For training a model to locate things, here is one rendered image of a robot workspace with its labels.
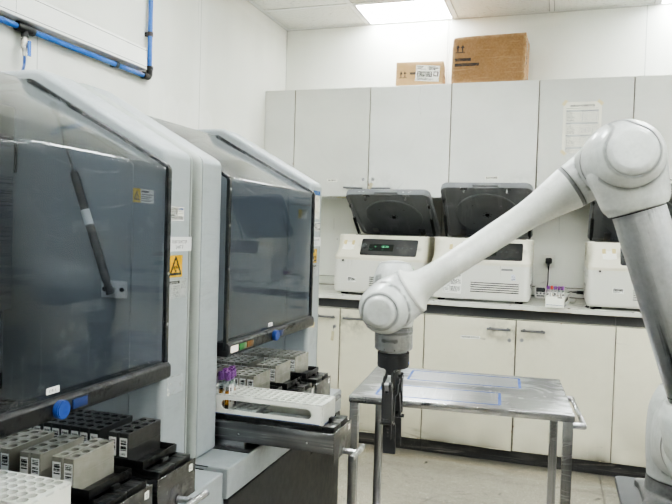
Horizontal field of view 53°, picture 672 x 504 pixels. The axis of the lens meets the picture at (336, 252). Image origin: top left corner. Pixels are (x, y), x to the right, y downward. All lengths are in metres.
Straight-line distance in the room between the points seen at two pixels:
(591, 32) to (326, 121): 1.73
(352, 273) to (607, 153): 2.84
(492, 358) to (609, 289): 0.73
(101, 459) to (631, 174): 1.08
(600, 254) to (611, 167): 2.57
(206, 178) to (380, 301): 0.52
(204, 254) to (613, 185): 0.89
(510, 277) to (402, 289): 2.50
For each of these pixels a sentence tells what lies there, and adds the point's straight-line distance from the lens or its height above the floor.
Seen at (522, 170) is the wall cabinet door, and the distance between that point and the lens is 4.14.
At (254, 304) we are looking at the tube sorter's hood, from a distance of 1.81.
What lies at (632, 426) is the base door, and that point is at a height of 0.29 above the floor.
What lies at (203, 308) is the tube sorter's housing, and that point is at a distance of 1.59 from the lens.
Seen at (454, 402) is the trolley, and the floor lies 0.82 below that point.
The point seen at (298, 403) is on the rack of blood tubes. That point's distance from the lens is 1.64.
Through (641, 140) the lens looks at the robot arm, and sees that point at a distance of 1.33.
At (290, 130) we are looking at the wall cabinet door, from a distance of 4.50.
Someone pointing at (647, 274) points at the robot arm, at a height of 1.21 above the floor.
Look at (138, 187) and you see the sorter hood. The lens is 1.34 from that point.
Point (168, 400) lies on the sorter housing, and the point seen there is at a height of 0.91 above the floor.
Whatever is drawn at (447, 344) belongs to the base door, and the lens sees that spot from 3.91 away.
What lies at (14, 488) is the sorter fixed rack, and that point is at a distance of 1.21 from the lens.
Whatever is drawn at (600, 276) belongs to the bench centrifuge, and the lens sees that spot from 3.84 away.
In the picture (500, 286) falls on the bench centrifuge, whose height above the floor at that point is 1.00.
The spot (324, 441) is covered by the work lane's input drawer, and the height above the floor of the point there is 0.79.
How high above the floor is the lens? 1.28
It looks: 2 degrees down
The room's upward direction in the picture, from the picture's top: 2 degrees clockwise
